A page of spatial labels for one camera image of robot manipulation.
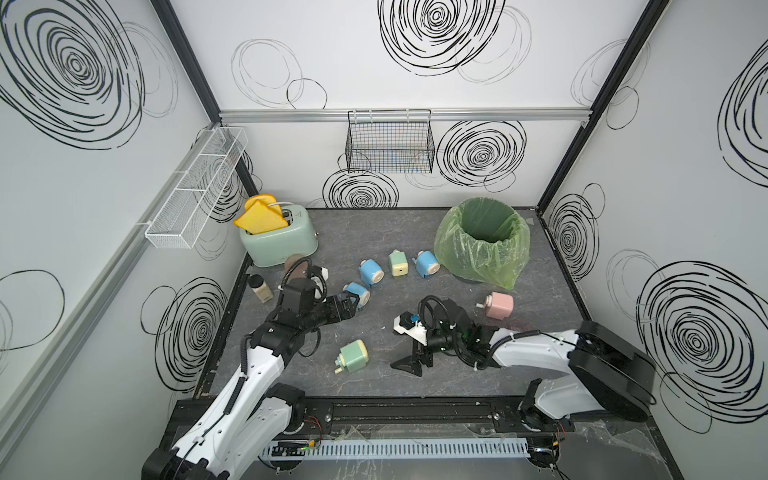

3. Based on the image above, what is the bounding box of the green cream pencil sharpener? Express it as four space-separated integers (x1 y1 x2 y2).
334 339 370 374

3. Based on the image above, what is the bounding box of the pink pencil sharpener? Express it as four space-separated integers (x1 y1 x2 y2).
475 292 514 320

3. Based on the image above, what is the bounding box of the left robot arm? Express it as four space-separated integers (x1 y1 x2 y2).
141 278 360 479

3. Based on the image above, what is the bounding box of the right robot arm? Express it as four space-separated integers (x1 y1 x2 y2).
391 301 656 431

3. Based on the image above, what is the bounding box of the blue sharpener front left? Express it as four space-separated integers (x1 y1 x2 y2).
344 282 371 310

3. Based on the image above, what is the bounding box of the blue sharpener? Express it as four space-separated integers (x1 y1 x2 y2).
412 250 440 278
344 282 371 310
359 259 385 288

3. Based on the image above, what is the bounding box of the blue sharpener middle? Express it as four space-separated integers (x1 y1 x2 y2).
359 259 385 288

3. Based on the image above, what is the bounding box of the yellow green pencil sharpener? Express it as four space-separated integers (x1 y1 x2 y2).
389 249 409 277

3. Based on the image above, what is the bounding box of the blue sharpener right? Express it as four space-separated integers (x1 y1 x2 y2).
412 250 440 278

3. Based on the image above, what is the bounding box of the small black-capped bottle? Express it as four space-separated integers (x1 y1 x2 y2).
247 274 274 304

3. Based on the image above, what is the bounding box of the mint green toaster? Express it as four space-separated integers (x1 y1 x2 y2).
239 204 319 268

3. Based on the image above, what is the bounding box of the bin with green bag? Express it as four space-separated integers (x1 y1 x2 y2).
433 197 531 290

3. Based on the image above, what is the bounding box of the yellow toy toast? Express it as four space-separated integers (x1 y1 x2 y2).
234 194 289 235

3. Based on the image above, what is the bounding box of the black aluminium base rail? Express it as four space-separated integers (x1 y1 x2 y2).
167 394 652 436

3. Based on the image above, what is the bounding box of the grey slotted cable duct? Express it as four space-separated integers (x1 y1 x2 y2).
259 438 530 462

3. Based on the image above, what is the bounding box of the black wire basket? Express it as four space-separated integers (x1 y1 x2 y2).
343 109 436 174

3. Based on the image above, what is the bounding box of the white mesh wall shelf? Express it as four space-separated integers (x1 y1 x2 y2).
145 126 248 249

